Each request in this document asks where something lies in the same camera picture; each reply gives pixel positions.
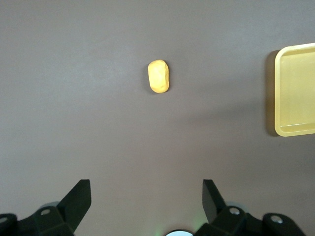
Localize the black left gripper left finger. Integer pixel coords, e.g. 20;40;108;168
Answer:
0;179;93;236

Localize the yellow toy potato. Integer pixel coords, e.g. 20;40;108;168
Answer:
148;59;170;94

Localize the yellow plastic tray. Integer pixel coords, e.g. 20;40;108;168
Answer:
274;42;315;137

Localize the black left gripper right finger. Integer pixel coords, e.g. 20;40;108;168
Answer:
195;179;307;236

